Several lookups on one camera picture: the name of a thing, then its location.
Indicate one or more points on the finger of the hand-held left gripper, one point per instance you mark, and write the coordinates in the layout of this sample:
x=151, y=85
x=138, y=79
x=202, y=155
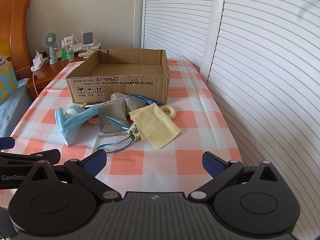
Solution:
x=30, y=156
x=6, y=143

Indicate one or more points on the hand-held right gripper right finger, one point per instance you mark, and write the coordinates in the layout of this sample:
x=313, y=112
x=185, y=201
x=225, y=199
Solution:
x=212, y=162

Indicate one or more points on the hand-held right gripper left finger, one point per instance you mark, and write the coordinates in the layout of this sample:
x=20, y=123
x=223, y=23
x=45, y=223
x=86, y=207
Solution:
x=96, y=162

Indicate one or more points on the blue face mask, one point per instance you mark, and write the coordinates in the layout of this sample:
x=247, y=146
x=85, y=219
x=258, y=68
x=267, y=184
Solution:
x=67, y=130

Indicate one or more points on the grey mesh sachet bag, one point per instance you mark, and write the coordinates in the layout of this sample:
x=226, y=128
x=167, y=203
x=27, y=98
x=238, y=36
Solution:
x=112, y=120
x=136, y=105

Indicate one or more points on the blue white ball toy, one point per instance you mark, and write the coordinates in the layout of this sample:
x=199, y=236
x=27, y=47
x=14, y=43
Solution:
x=72, y=112

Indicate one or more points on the yellow cleaning cloth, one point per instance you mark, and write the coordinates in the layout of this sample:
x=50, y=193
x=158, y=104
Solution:
x=155, y=127

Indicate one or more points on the brown cardboard box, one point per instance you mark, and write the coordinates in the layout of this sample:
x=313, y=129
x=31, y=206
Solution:
x=112, y=85

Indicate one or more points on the blue grey bed sheet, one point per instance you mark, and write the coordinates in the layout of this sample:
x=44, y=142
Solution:
x=12, y=110

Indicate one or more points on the yellow blue printed bag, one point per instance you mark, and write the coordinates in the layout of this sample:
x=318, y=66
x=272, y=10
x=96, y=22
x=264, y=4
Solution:
x=6, y=80

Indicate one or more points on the orange white checked tablecloth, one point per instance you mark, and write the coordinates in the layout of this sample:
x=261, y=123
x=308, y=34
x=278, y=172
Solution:
x=190, y=97

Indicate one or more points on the white power strip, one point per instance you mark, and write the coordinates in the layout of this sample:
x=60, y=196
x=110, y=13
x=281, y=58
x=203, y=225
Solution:
x=40, y=65

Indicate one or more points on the wooden nightstand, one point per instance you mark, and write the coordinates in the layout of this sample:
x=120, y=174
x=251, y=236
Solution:
x=50, y=70

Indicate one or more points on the white charger plug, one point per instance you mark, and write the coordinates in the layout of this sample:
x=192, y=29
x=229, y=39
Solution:
x=39, y=55

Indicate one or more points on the white louvered closet door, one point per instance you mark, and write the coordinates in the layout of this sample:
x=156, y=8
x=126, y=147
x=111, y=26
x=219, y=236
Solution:
x=270, y=80
x=180, y=17

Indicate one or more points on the green liquid bottle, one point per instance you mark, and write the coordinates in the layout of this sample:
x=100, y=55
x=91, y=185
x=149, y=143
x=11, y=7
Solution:
x=64, y=53

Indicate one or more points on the mint green bottle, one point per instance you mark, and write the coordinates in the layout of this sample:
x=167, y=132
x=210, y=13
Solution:
x=71, y=55

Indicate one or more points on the mint green desk fan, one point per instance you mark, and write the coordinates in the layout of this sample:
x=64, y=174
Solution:
x=50, y=38

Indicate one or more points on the wooden headboard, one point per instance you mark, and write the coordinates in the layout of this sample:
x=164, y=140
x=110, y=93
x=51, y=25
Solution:
x=17, y=30

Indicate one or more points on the white flat box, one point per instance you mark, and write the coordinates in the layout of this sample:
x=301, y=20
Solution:
x=96, y=46

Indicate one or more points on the white router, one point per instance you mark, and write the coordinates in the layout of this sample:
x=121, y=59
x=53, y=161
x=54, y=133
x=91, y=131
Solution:
x=77, y=47

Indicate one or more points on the white sign card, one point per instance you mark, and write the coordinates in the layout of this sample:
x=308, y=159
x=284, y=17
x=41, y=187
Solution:
x=68, y=42

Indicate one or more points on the white stand with screen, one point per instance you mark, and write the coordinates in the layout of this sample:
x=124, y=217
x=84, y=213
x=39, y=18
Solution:
x=88, y=38

